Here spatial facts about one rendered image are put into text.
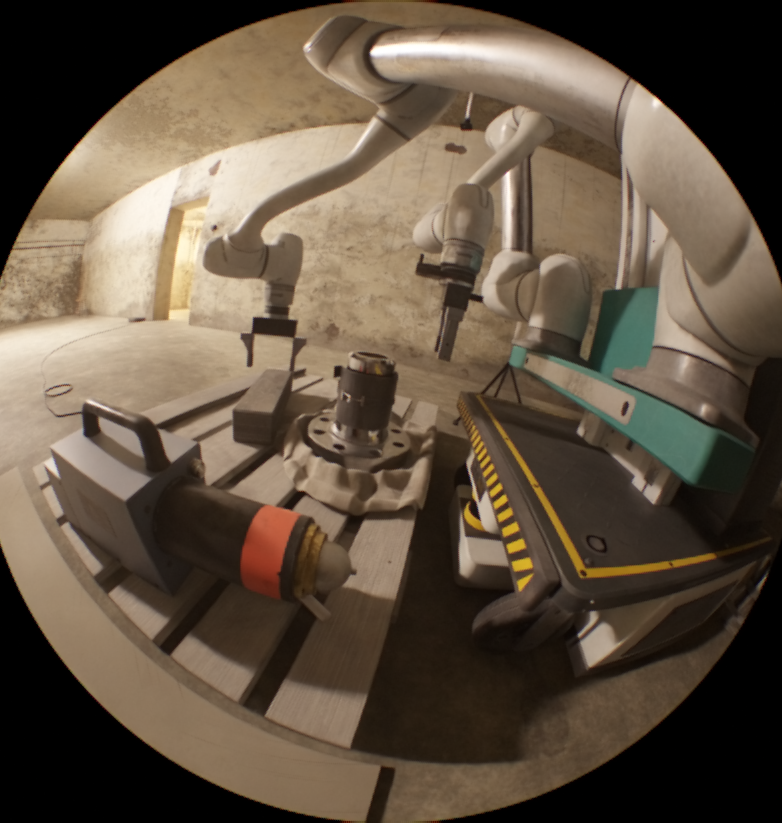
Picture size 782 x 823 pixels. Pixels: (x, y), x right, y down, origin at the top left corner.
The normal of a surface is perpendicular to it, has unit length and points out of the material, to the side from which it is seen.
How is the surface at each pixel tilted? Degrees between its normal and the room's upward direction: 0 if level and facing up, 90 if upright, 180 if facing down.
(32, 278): 90
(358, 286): 90
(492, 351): 90
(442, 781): 0
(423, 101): 134
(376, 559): 0
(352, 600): 0
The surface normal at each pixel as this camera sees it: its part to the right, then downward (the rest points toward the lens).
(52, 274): 0.96, 0.25
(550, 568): 0.19, -0.92
